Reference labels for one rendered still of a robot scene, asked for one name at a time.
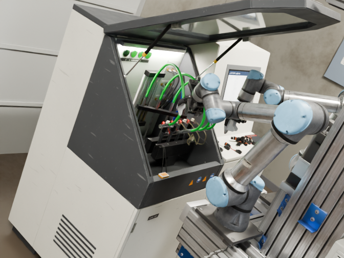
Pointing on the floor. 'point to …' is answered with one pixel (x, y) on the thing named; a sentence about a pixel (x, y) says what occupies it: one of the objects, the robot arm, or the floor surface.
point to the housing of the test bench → (59, 115)
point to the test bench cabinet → (83, 215)
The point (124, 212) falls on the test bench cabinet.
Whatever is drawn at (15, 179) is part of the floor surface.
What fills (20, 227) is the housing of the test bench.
